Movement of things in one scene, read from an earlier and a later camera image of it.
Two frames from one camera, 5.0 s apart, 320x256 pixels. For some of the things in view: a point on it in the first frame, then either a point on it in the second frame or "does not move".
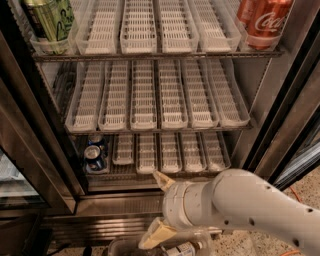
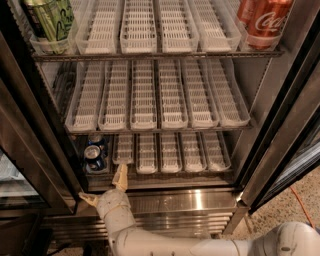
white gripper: (174, 204) → (111, 200)
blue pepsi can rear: (95, 140) does not move
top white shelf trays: (138, 34) does not move
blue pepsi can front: (93, 159) does not move
